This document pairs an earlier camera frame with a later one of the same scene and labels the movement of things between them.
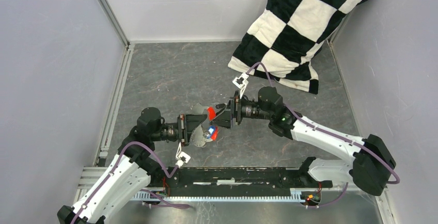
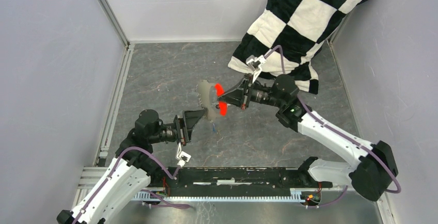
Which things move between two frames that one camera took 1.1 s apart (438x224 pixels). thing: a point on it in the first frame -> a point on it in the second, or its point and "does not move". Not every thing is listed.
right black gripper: x=223 y=119 -> x=237 y=95
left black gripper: x=188 y=123 does not move
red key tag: x=212 y=113 -> x=222 y=105
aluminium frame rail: x=109 y=10 does not move
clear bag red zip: x=197 y=138 -> x=208 y=94
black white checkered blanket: x=283 y=41 does not move
